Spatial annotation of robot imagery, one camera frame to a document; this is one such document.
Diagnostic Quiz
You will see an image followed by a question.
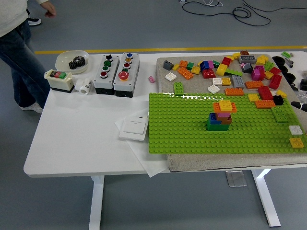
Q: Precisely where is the person's right hand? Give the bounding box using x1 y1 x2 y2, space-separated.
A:
44 5 57 18

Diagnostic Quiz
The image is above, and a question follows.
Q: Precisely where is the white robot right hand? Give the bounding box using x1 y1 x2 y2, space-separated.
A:
290 101 307 110

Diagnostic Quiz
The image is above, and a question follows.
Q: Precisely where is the green long brick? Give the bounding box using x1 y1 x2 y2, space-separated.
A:
224 68 243 77

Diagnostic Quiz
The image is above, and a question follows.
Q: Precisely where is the green eight-stud toy brick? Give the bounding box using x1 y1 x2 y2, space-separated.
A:
271 105 290 124

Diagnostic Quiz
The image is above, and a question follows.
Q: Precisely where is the black toy brick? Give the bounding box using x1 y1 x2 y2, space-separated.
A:
272 94 285 106

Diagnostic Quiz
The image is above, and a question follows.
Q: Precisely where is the red long toy brick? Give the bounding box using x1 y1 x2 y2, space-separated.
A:
268 74 283 90
257 86 274 101

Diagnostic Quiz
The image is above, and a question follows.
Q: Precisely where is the orange long toy brick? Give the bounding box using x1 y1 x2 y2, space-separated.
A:
177 66 194 80
212 101 237 114
254 99 276 109
245 80 264 90
224 87 245 97

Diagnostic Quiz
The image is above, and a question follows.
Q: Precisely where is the grey long toy brick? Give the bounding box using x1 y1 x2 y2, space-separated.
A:
238 54 257 64

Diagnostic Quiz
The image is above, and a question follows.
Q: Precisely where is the tall yellow toy brick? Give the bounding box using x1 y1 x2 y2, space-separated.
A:
215 63 228 77

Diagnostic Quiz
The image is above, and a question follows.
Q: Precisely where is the green six-stud toy brick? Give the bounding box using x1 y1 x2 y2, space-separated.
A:
173 81 185 96

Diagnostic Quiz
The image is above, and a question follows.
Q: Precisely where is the green studded baseplate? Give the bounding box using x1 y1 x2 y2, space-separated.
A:
148 92 307 154

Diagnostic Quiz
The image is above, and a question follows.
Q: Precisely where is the clear plastic bag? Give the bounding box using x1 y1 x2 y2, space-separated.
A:
296 91 307 104

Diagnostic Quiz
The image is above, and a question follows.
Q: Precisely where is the white plastic bowl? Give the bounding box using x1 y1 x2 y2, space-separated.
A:
55 49 90 75

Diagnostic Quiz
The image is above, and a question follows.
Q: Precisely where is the person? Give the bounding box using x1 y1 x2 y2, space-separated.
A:
0 0 57 115

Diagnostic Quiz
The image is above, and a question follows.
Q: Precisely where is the black metal gear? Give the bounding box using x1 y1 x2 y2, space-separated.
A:
68 56 86 70

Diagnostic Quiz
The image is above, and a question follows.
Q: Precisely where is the white pipe fitting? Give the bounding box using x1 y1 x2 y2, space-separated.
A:
75 78 94 95

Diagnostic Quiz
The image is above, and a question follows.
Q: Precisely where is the grey four-button control box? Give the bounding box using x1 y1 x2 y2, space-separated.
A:
93 54 120 95

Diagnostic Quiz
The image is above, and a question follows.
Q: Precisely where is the white table leg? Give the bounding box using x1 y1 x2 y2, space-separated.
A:
88 175 105 230
251 169 282 228

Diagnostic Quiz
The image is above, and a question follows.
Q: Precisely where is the grey metal floor plate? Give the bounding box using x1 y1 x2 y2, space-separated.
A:
225 170 248 187

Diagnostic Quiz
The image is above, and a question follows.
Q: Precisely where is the grey emergency-stop control box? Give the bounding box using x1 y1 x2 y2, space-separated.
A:
113 52 140 98

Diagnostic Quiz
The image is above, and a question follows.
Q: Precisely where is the grey-brown mat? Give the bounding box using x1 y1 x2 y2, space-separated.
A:
155 54 307 173

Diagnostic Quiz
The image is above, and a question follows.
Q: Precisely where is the white paper sheet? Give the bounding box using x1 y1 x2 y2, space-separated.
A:
114 107 171 178

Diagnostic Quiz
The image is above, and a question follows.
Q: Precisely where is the cream red-green switch box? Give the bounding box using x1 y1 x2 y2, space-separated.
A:
44 69 75 94

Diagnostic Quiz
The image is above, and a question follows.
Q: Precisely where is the black floor cable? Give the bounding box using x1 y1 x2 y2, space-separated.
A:
181 0 272 27

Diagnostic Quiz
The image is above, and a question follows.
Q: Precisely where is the white floor cable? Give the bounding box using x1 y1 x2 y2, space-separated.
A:
202 0 224 7

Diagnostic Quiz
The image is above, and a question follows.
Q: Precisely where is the white wall switch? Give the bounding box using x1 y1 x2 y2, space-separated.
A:
119 119 149 142

